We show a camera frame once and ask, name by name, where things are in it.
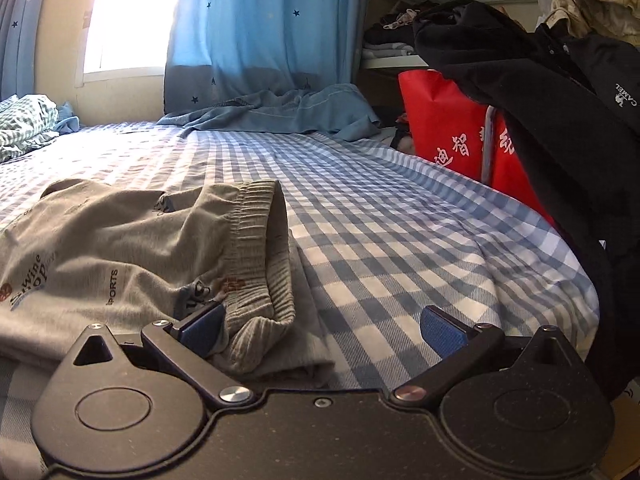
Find dark clothes on shelf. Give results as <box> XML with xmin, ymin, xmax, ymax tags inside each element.
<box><xmin>363</xmin><ymin>0</ymin><xmax>438</xmax><ymax>58</ymax></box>

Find blue star curtain right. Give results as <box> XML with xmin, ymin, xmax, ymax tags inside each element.
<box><xmin>164</xmin><ymin>0</ymin><xmax>366</xmax><ymax>113</ymax></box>

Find window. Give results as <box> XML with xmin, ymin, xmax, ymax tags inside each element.
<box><xmin>81</xmin><ymin>0</ymin><xmax>178</xmax><ymax>82</ymax></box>

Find black jacket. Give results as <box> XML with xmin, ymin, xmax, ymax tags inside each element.
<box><xmin>413</xmin><ymin>6</ymin><xmax>639</xmax><ymax>399</ymax></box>

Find blue checked bed sheet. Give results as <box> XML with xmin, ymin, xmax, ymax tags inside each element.
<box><xmin>0</xmin><ymin>120</ymin><xmax>601</xmax><ymax>480</ymax></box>

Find red fabric bag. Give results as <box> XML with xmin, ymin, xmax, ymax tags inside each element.
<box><xmin>399</xmin><ymin>70</ymin><xmax>552</xmax><ymax>221</ymax></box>

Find blue cloth on bed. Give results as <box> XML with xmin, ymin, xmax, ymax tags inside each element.
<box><xmin>158</xmin><ymin>84</ymin><xmax>380</xmax><ymax>142</ymax></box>

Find blue curtain left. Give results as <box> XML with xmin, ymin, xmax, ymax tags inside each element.
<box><xmin>1</xmin><ymin>0</ymin><xmax>43</xmax><ymax>100</ymax></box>

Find green checked quilt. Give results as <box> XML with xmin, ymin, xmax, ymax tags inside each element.
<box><xmin>1</xmin><ymin>94</ymin><xmax>58</xmax><ymax>162</ymax></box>

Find grey printed pants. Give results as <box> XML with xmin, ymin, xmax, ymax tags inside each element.
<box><xmin>1</xmin><ymin>180</ymin><xmax>334</xmax><ymax>387</ymax></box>

